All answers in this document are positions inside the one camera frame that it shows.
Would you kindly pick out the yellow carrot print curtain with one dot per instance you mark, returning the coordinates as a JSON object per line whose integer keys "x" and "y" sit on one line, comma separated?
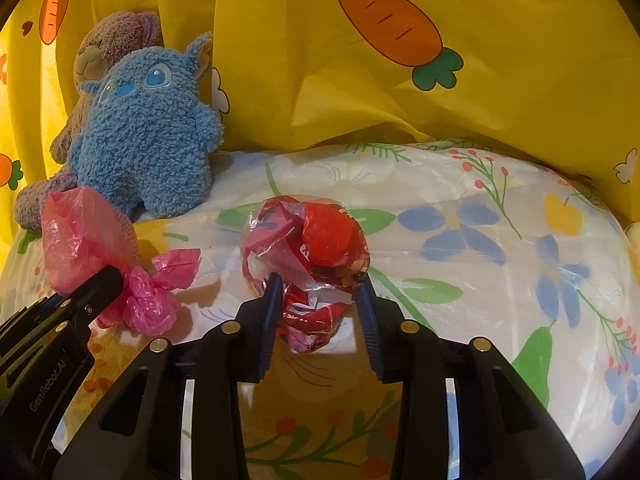
{"x": 500, "y": 85}

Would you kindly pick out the blue plush toy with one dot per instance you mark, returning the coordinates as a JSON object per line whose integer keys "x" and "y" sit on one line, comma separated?
{"x": 145, "y": 145}

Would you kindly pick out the floral plastic table cover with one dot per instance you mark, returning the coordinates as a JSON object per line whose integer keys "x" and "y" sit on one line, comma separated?
{"x": 500, "y": 310}

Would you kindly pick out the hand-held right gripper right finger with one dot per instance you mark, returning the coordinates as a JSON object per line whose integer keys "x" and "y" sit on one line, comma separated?
{"x": 370, "y": 330}

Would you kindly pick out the red wrapper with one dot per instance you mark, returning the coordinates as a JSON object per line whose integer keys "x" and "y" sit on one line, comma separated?
{"x": 325, "y": 235}

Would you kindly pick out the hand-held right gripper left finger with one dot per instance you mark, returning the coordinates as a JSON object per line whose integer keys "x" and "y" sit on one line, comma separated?
{"x": 270, "y": 320}

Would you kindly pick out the reddish pink plastic bag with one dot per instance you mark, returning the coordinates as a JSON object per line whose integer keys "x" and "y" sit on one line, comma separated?
{"x": 75, "y": 230}

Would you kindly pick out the brown teddy bear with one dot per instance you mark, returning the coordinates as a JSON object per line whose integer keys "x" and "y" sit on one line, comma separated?
{"x": 115, "y": 35}

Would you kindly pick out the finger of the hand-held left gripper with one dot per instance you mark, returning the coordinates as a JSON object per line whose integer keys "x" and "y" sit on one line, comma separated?
{"x": 100, "y": 290}
{"x": 30, "y": 317}

